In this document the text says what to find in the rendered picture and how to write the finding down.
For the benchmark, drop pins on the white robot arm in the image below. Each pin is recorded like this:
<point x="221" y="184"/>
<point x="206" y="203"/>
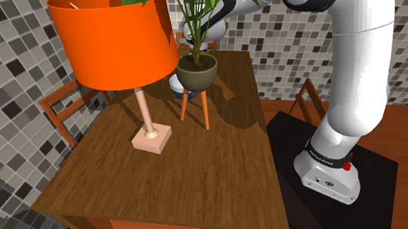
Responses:
<point x="358" y="60"/>

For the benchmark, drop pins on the white and blue bowl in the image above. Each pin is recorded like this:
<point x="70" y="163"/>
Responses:
<point x="176" y="88"/>

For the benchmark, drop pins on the potted plant on wooden stand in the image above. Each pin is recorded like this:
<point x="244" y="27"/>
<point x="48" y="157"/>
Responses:
<point x="197" y="72"/>

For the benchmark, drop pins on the brown wooden table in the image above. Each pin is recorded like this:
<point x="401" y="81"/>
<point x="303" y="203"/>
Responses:
<point x="179" y="175"/>

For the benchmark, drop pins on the orange shade table lamp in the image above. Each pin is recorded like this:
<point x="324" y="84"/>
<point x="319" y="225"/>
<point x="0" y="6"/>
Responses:
<point x="116" y="44"/>

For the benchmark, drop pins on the black robot stand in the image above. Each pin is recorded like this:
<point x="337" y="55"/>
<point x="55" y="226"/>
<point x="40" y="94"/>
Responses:
<point x="346" y="216"/>

